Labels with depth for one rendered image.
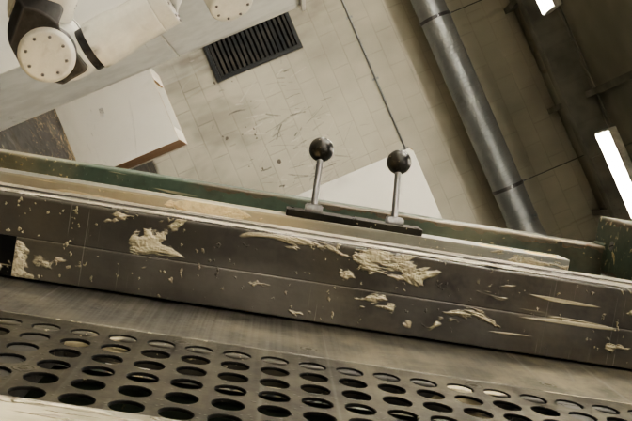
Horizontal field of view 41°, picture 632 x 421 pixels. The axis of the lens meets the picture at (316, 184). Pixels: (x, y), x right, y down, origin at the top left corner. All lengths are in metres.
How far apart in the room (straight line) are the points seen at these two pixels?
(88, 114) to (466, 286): 5.50
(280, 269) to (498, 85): 8.77
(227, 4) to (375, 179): 3.57
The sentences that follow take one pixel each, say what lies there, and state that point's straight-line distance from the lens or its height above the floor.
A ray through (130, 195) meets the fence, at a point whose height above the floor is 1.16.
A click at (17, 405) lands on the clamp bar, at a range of 0.24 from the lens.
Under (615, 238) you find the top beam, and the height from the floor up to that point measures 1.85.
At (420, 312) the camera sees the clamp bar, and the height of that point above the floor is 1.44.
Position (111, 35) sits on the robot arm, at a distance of 1.23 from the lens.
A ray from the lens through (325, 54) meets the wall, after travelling 9.27.
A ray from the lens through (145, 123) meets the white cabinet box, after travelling 6.03.
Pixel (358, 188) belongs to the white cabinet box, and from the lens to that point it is 4.71.
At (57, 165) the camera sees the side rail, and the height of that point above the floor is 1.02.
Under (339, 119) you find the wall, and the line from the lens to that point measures 9.16.
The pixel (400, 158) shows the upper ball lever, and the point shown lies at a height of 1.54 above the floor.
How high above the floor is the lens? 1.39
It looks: 1 degrees up
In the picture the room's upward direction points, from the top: 67 degrees clockwise
